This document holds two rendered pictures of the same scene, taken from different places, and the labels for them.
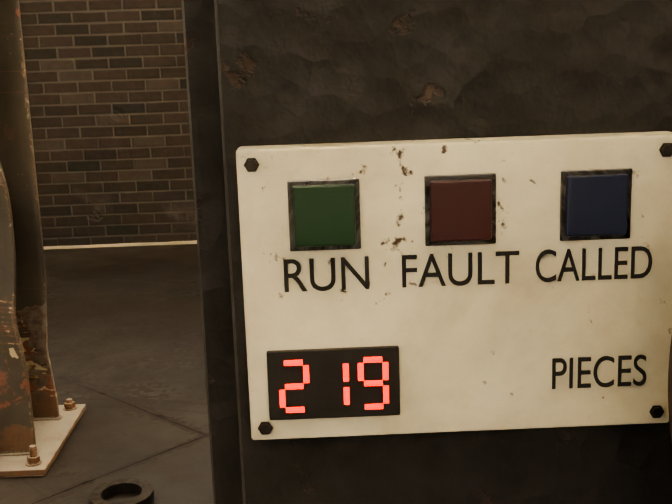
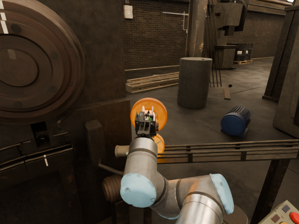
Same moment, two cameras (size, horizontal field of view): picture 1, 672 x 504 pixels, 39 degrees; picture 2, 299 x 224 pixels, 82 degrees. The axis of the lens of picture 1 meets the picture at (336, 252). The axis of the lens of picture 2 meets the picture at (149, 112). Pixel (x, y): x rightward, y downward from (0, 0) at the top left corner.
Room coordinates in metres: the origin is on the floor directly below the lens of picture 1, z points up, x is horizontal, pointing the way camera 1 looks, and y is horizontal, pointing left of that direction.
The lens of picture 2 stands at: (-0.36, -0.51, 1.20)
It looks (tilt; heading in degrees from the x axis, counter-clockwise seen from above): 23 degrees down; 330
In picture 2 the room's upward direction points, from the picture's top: straight up
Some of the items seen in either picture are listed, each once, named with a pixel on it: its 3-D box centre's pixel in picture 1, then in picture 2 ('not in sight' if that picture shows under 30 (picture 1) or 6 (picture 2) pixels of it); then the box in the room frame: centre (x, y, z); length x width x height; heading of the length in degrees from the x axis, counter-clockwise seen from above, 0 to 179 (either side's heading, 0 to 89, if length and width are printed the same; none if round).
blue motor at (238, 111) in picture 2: not in sight; (237, 119); (0.93, -2.66, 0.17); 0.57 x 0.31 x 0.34; 111
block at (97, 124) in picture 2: not in sight; (94, 142); (0.48, -0.65, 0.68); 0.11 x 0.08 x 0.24; 1
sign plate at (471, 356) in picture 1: (458, 288); not in sight; (0.57, -0.07, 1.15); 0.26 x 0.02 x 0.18; 91
